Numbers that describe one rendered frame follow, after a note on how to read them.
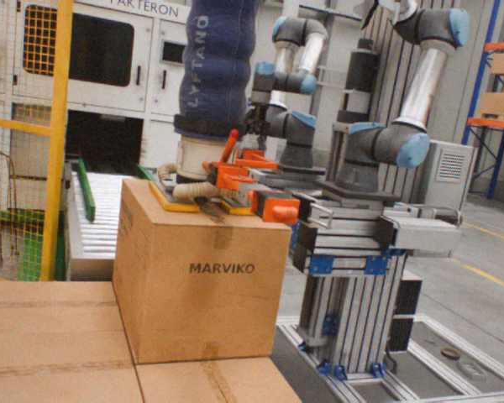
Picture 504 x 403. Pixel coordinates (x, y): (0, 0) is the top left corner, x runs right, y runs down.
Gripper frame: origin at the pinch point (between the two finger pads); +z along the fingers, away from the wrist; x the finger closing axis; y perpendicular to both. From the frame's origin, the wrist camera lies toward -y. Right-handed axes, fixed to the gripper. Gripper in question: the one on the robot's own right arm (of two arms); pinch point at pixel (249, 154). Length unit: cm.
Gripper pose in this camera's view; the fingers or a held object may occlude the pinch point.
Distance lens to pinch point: 196.6
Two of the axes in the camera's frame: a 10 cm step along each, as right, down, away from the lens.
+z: -1.4, 9.7, 1.9
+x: 9.3, 0.7, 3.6
